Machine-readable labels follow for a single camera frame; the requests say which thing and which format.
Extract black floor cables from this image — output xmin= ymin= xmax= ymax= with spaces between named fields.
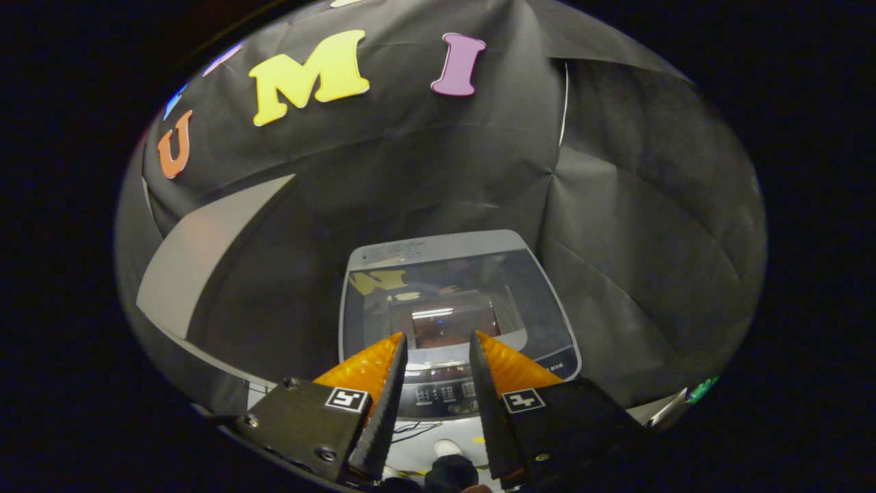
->
xmin=391 ymin=420 xmax=440 ymax=444

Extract small green object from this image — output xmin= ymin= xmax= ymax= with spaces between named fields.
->
xmin=686 ymin=375 xmax=721 ymax=405

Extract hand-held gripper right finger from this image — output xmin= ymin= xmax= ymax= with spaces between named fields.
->
xmin=469 ymin=330 xmax=644 ymax=480

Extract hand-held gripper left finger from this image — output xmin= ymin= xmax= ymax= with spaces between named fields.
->
xmin=236 ymin=332 xmax=409 ymax=481

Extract grey washing machine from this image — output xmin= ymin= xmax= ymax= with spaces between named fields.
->
xmin=337 ymin=229 xmax=584 ymax=420

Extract grey cabinet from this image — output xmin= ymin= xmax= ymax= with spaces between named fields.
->
xmin=136 ymin=173 xmax=343 ymax=385

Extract black backdrop cloth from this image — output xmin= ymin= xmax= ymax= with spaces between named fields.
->
xmin=113 ymin=0 xmax=767 ymax=412

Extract person's dark trouser leg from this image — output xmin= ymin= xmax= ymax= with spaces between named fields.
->
xmin=423 ymin=455 xmax=480 ymax=492

